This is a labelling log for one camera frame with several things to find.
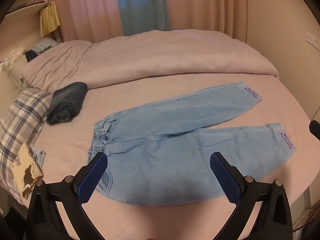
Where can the dark blue folded jeans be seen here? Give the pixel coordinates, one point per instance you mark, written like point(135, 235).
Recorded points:
point(67, 100)

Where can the light blue denim pants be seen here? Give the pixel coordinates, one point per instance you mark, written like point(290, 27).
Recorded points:
point(162, 140)

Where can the cream animal print cloth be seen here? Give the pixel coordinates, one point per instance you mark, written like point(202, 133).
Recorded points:
point(23, 160)

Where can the yellow hanging papers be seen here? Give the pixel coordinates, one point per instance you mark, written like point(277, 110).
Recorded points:
point(50, 17)

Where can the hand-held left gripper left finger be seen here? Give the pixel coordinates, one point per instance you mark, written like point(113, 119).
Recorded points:
point(92, 178)

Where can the plaid pillow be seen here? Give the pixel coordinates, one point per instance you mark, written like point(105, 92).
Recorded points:
point(22, 115)

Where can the blue checked cloth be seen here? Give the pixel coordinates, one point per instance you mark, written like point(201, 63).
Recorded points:
point(45, 43)

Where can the blue curtain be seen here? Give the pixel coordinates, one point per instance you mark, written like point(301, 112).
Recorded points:
point(140, 5)

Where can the pink curtain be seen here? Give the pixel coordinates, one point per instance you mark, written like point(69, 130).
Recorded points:
point(87, 7)
point(202, 5)

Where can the small light blue cloth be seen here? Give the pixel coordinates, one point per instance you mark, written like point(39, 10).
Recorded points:
point(40, 156)

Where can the white wall shelf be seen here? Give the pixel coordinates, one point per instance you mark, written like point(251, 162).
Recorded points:
point(27, 8)

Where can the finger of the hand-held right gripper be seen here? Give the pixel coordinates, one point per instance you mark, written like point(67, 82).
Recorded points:
point(315, 130)

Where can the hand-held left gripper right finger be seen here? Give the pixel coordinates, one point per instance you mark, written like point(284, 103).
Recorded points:
point(225, 178)

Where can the white plush toy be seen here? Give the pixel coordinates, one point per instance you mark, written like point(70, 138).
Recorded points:
point(17, 52)
point(5, 63)

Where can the pink bed sheet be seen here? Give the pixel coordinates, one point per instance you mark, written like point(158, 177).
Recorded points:
point(287, 100)

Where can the pink duvet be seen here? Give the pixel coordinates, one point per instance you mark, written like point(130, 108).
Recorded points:
point(150, 55)

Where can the white wall socket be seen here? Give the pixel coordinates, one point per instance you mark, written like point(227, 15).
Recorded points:
point(313, 40)

